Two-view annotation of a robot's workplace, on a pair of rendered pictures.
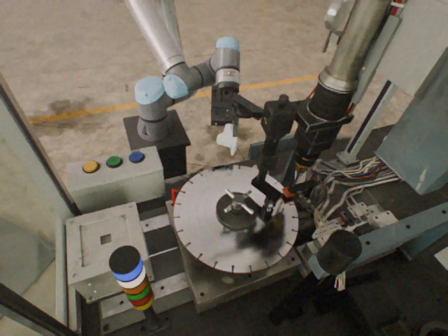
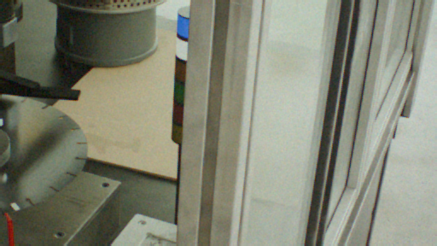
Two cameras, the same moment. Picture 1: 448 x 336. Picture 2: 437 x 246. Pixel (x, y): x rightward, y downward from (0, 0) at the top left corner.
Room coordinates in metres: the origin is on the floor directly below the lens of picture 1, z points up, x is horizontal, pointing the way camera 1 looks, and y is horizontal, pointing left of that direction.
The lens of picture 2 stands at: (0.85, 0.88, 1.57)
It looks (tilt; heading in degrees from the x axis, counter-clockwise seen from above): 30 degrees down; 225
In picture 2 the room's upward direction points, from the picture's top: 5 degrees clockwise
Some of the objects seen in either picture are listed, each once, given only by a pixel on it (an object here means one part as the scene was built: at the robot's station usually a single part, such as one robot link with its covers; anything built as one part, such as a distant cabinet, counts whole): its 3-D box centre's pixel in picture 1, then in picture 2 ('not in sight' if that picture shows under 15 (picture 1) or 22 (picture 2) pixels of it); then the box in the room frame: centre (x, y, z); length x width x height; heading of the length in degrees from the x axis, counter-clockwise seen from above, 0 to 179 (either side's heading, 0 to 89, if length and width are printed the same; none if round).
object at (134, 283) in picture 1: (129, 271); (192, 44); (0.16, 0.13, 1.11); 0.05 x 0.04 x 0.03; 27
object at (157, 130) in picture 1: (154, 120); not in sight; (0.91, 0.32, 0.80); 0.15 x 0.15 x 0.10
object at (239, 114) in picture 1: (257, 118); not in sight; (0.47, -0.06, 1.21); 0.08 x 0.06 x 0.03; 117
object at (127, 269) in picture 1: (126, 263); (194, 22); (0.16, 0.13, 1.14); 0.05 x 0.04 x 0.03; 27
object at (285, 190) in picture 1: (297, 192); not in sight; (0.49, -0.22, 0.95); 0.10 x 0.03 x 0.07; 117
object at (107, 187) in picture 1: (120, 180); not in sight; (0.55, 0.34, 0.82); 0.28 x 0.11 x 0.15; 117
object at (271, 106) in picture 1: (273, 136); not in sight; (0.46, -0.10, 1.17); 0.06 x 0.05 x 0.20; 108
